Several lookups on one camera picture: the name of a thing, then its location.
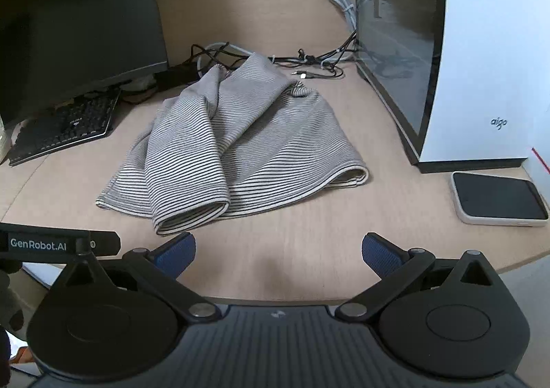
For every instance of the black computer monitor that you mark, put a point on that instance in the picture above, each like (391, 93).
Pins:
(77, 18)

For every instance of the smartphone in white case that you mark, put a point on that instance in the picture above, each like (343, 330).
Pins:
(494, 196)

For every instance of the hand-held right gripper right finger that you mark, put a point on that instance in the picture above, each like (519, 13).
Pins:
(380, 257)

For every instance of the black monitor stand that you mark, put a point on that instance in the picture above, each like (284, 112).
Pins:
(176, 76)

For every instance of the grey striped shirt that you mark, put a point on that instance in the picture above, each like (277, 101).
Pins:
(258, 134)

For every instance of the black keyboard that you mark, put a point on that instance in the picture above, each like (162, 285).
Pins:
(64, 125)

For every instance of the person's left hand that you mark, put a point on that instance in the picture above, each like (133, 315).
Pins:
(9, 293)

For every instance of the black computer case glass panel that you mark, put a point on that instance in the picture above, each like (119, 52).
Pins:
(481, 70)

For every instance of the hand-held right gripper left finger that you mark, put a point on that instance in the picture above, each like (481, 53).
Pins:
(176, 254)

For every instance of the white paper sheet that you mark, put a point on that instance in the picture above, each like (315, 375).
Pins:
(36, 274)

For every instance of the small white object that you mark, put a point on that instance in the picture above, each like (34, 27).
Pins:
(137, 87)

